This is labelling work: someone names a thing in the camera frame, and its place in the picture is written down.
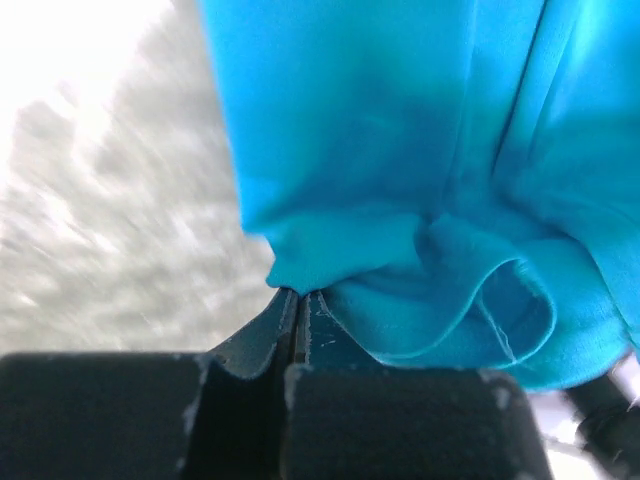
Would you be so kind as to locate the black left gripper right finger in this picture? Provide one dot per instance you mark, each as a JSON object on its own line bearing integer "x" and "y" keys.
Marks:
{"x": 350, "y": 417}

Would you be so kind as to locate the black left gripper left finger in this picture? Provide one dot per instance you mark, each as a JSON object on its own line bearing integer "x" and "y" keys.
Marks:
{"x": 151, "y": 415}

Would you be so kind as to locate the teal t-shirt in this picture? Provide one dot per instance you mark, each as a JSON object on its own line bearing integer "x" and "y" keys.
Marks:
{"x": 458, "y": 179}

